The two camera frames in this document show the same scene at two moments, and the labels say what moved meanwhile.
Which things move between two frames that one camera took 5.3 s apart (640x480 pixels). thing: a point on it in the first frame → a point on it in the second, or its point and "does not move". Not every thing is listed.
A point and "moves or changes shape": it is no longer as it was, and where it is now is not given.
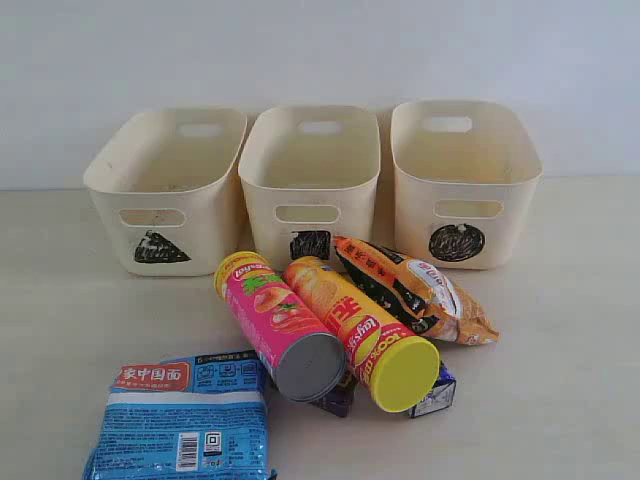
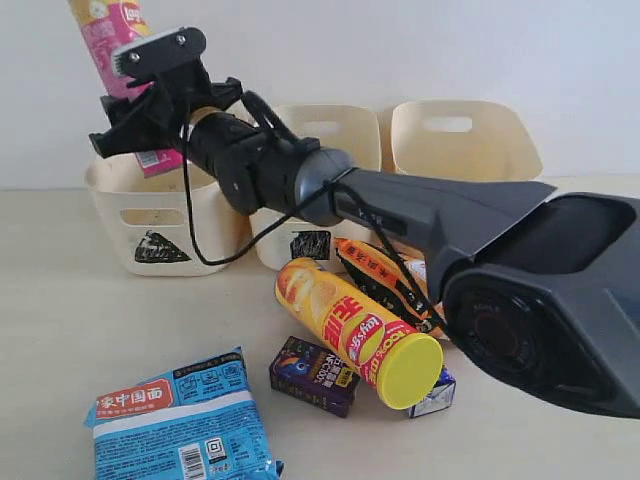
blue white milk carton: (441, 397) does not move
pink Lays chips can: (306, 362) → (108, 25)
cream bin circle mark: (465, 174) does not move
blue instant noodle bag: (193, 416) moves or changes shape
